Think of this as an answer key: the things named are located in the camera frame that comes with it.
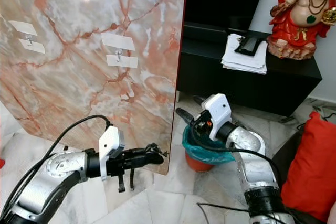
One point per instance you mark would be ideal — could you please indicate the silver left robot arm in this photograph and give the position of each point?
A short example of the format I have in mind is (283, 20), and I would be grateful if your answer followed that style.
(58, 174)

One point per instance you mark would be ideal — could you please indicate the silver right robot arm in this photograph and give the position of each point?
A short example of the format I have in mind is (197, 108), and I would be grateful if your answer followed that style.
(257, 171)

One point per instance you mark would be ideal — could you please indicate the metal hook with white tape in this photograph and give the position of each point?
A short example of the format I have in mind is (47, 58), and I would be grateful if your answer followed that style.
(118, 55)
(29, 39)

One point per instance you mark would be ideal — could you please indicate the red plastic bin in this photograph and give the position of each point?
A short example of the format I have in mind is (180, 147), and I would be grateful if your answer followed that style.
(197, 163)

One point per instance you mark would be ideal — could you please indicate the long black sideboard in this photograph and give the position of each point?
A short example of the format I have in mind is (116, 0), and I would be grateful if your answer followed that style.
(241, 90)

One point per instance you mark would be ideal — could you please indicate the white paper stack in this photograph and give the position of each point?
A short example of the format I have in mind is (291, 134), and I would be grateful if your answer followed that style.
(239, 62)

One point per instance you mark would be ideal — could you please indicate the orange marble pattern board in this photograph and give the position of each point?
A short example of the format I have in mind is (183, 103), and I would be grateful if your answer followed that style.
(84, 103)

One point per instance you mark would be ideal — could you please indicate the small black tray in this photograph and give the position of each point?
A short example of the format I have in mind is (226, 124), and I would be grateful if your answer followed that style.
(248, 45)

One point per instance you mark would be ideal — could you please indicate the dark sofa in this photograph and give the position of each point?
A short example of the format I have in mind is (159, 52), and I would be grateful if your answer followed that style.
(283, 156)

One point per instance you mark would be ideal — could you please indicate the red plastic stool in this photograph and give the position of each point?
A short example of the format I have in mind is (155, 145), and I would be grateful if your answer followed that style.
(2, 163)

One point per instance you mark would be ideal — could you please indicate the red cushion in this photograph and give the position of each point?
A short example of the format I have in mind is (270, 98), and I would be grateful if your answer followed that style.
(312, 171)

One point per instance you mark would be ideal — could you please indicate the red laughing Buddha statue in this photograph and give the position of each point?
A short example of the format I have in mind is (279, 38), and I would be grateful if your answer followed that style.
(294, 24)

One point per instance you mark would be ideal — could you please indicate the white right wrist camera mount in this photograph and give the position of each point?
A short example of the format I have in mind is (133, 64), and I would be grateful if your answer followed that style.
(218, 113)

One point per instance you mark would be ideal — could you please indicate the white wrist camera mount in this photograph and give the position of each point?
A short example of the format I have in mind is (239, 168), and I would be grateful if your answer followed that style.
(110, 148)
(218, 113)

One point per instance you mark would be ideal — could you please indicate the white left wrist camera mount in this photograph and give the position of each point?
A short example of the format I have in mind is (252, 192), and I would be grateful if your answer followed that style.
(110, 148)

